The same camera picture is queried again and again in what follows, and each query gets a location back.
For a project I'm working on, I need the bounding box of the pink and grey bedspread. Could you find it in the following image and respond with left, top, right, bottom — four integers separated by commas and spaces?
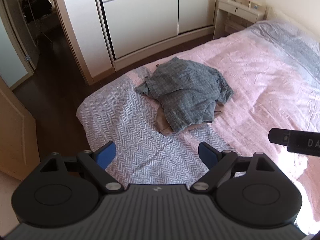
76, 20, 319, 234

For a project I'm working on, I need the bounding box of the cream dressing table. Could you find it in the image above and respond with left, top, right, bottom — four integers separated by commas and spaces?
213, 0, 267, 39

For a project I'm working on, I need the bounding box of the brown garment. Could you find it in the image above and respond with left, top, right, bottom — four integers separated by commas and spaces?
156, 102, 224, 136

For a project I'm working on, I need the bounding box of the white sliding wardrobe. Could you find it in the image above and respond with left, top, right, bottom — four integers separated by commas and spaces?
55, 0, 218, 84

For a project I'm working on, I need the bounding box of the wooden door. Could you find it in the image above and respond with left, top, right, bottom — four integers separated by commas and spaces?
0, 80, 40, 180

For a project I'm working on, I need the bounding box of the grey plaid shirt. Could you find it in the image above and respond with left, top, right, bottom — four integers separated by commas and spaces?
136, 57, 234, 133

